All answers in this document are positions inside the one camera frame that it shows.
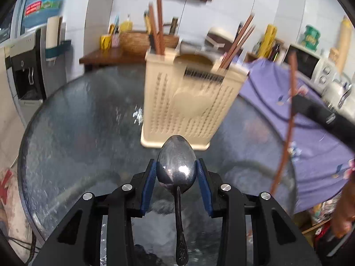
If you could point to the blue toothbrush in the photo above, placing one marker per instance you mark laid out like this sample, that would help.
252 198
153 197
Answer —
116 23

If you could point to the teal cup holder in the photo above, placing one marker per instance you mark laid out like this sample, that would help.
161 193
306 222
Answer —
61 50

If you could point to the yellow mug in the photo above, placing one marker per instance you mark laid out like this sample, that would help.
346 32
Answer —
105 42

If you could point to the blue water jug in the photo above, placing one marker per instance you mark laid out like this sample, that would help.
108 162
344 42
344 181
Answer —
41 2

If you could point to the yellow wrap roll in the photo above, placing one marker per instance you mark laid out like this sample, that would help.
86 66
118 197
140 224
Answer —
267 40

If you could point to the cartoon print cushion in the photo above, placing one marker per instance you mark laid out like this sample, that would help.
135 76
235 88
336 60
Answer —
5 194

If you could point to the purple floral cloth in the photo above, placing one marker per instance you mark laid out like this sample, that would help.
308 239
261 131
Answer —
319 158

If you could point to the white microwave oven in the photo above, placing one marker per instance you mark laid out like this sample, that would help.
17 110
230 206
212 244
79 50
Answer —
307 63

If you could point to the cream plastic utensil holder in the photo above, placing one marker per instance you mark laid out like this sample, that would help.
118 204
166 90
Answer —
166 110

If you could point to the dark glass bottle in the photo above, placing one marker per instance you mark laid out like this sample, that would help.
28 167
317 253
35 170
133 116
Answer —
275 51

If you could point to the white thermos jug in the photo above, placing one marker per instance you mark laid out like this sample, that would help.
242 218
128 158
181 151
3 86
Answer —
338 88

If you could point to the stack of green tubs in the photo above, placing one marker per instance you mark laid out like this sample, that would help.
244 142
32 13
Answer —
312 36

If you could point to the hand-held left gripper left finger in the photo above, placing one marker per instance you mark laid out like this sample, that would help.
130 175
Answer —
147 188

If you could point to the grey water dispenser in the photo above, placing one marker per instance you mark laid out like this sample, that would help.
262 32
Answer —
26 80

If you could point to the brown and white rice cooker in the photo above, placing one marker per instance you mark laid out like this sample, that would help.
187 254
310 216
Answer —
219 37

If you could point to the tall stack of paper cups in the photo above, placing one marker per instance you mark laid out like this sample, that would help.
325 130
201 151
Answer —
345 41

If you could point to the person's right hand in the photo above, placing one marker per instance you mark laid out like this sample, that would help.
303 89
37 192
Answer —
345 210

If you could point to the small pink pump bottle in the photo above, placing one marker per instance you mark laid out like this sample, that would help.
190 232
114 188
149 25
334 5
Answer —
115 41

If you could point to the brass faucet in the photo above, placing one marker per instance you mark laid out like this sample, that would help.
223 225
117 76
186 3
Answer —
174 26

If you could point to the woven pattern sink basin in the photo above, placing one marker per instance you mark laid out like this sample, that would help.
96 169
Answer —
136 43

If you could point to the yellow soap pump bottle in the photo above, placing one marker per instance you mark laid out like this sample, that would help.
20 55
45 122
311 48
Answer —
126 25

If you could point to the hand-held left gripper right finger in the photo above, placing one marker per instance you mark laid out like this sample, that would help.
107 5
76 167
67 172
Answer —
203 188

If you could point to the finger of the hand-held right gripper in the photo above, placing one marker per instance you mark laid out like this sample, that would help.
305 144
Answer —
319 115

